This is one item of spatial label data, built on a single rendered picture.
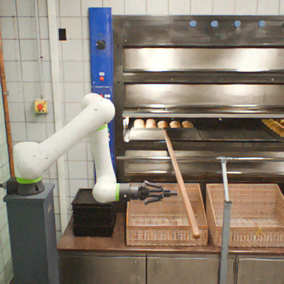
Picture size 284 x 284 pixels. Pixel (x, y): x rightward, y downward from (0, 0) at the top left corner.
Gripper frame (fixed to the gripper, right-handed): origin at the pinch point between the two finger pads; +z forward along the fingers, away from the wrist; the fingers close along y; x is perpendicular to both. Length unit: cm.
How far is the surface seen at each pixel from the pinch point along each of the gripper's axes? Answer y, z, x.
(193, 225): -1.9, 8.0, 37.9
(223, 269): 70, 38, -39
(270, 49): -69, 74, -102
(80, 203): 34, -59, -60
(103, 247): 60, -42, -46
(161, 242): 57, -3, -50
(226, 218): 33, 38, -39
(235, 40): -75, 49, -101
